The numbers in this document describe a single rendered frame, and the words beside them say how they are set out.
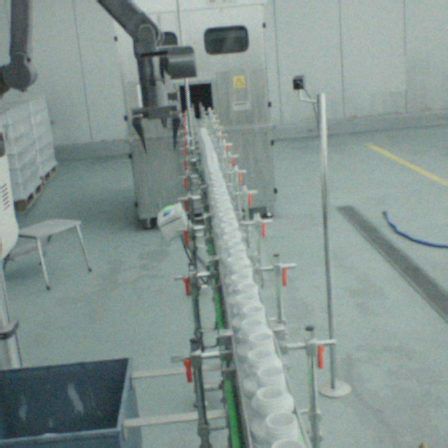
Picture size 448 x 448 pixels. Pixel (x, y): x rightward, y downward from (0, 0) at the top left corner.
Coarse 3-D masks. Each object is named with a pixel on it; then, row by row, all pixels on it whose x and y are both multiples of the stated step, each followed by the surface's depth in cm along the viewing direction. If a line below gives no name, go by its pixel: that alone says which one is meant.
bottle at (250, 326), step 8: (248, 320) 112; (256, 320) 111; (248, 328) 109; (256, 328) 109; (248, 336) 109; (240, 344) 111; (248, 344) 109; (240, 352) 110; (248, 352) 109; (240, 360) 110; (240, 368) 110
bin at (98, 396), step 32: (0, 384) 152; (32, 384) 152; (64, 384) 153; (96, 384) 153; (128, 384) 141; (0, 416) 151; (32, 416) 155; (64, 416) 155; (96, 416) 155; (128, 416) 138; (160, 416) 129; (192, 416) 128; (224, 416) 128
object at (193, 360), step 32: (192, 160) 337; (224, 160) 383; (192, 192) 341; (256, 192) 251; (192, 224) 206; (256, 224) 206; (192, 256) 209; (256, 256) 162; (192, 288) 164; (192, 352) 119; (224, 352) 119; (320, 352) 121; (320, 416) 124
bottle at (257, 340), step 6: (252, 336) 105; (258, 336) 106; (264, 336) 106; (270, 336) 105; (252, 342) 103; (258, 342) 103; (264, 342) 103; (270, 342) 103; (252, 348) 104; (270, 348) 104; (276, 360) 105; (246, 366) 105; (282, 366) 105; (246, 372) 104
